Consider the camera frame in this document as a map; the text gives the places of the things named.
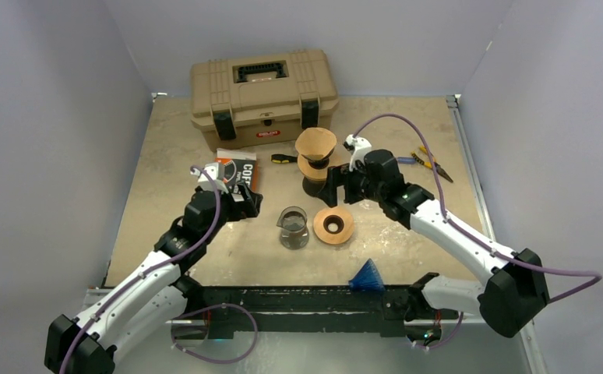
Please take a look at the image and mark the black yellow screwdriver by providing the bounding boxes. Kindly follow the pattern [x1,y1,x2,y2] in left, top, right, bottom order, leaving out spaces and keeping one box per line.
[270,153,298,164]

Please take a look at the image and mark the blue red screwdriver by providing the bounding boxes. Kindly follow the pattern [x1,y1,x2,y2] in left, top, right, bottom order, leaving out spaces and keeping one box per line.
[397,157,417,164]

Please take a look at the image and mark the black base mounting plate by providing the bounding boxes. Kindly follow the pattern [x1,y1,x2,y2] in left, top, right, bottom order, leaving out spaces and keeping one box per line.
[154,276,460,340]

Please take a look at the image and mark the tan plastic toolbox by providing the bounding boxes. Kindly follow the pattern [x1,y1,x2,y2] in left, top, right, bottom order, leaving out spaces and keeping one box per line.
[190,49,339,151]

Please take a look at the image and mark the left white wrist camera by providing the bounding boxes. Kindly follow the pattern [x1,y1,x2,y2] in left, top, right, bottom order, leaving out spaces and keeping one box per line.
[190,161,229,194]

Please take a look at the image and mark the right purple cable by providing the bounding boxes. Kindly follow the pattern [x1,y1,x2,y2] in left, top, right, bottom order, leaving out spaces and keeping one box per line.
[351,113,603,305]

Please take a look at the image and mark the wooden dripper ring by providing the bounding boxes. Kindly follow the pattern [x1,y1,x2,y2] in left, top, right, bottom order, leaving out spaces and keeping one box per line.
[312,206,356,246]
[296,153,342,182]

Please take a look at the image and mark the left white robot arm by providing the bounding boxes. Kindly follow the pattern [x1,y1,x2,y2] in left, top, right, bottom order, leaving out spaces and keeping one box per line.
[44,182,263,373]

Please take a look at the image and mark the brown paper coffee filter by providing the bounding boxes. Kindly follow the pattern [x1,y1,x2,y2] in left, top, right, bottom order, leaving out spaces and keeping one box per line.
[295,127,337,161]

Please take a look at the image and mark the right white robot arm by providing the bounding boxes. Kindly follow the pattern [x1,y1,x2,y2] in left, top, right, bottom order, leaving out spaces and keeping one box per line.
[319,150,549,337]

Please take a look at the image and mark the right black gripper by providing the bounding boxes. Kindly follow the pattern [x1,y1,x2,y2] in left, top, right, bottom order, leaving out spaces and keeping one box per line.
[318,161,385,208]

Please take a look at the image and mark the aluminium frame rail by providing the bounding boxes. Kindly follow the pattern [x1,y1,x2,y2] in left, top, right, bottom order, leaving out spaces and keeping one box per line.
[446,94,549,374]

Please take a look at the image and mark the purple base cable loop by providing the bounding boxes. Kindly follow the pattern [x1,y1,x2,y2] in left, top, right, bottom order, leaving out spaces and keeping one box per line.
[170,303,259,365]

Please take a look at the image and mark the yellow black pliers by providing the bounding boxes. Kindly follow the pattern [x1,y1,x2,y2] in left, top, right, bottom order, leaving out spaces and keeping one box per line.
[410,146,454,183]

